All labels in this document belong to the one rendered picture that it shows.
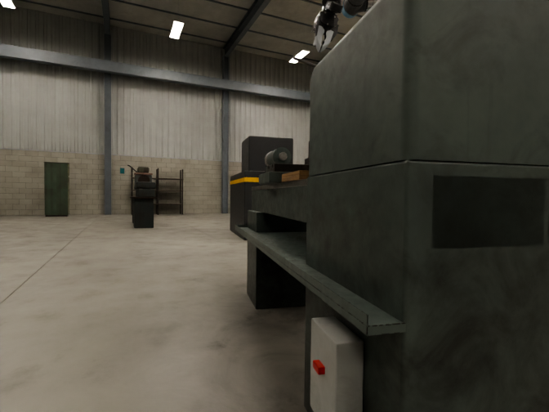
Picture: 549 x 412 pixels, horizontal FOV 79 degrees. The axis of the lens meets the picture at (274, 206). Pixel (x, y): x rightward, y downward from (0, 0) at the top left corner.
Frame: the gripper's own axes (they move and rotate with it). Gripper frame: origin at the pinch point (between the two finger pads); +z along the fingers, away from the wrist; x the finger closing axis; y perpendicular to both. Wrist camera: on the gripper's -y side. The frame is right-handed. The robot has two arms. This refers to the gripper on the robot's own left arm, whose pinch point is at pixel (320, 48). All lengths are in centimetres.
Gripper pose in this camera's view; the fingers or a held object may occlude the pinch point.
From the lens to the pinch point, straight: 139.4
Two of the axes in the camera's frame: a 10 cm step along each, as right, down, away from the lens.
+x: -9.4, -2.6, -2.4
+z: -2.6, 9.7, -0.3
